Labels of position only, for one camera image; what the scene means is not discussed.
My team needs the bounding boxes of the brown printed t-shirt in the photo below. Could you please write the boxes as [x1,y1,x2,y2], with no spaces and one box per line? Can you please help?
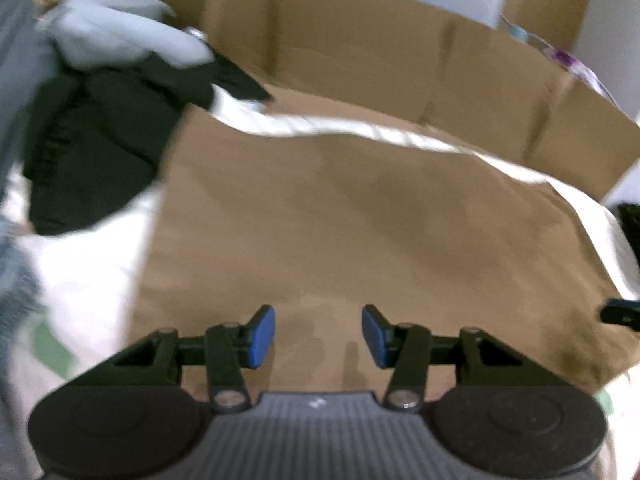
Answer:
[127,87,640,406]

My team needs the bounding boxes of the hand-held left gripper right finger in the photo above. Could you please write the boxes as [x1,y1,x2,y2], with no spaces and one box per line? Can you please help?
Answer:
[361,304,527,413]

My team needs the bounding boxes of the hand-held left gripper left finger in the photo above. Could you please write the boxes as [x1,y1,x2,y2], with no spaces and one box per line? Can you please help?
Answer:
[112,304,277,413]

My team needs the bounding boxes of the grey cushion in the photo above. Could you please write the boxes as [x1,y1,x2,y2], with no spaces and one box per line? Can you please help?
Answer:
[0,0,56,201]

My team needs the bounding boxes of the blue jeans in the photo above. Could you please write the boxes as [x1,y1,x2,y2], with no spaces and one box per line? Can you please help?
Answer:
[0,220,43,411]

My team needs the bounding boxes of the black crumpled cloth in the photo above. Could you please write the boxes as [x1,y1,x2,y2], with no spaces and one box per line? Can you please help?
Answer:
[22,55,273,236]

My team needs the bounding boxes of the flattened cardboard sheet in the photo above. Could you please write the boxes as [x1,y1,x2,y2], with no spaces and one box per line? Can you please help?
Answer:
[150,0,640,201]

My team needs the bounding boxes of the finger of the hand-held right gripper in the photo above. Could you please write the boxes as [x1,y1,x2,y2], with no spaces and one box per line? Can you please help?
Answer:
[599,297,640,332]

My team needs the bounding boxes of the grey neck pillow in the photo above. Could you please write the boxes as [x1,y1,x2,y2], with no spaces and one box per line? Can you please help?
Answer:
[37,0,216,71]

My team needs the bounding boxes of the white bear print blanket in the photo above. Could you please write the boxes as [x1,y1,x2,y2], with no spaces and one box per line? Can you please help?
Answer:
[0,90,640,480]

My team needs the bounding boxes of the black folded garment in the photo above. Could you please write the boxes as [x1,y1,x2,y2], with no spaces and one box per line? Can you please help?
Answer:
[617,202,640,261]

